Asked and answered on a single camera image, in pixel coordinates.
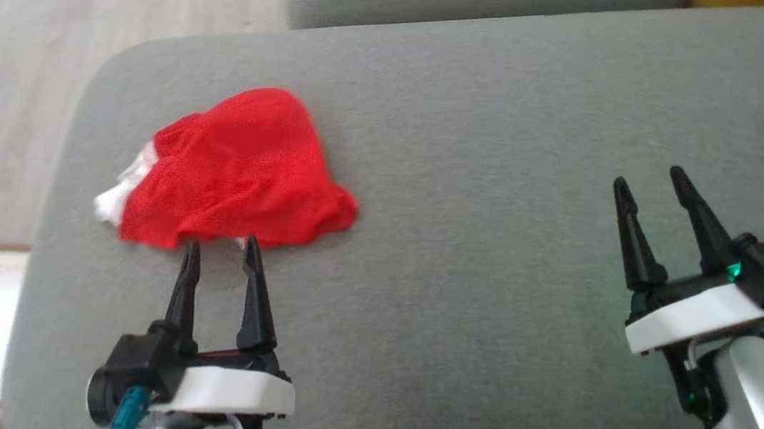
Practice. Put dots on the red mesh shorts white waistband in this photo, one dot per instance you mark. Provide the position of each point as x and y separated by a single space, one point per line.
241 173

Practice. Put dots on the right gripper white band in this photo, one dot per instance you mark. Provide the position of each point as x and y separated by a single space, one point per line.
696 315

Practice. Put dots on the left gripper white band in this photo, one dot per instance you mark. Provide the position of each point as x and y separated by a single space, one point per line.
230 394

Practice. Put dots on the grey fabric sofa seat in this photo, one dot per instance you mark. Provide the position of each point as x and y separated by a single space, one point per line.
467 269

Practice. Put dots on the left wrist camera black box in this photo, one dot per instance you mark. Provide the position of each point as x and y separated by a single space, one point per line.
133 365

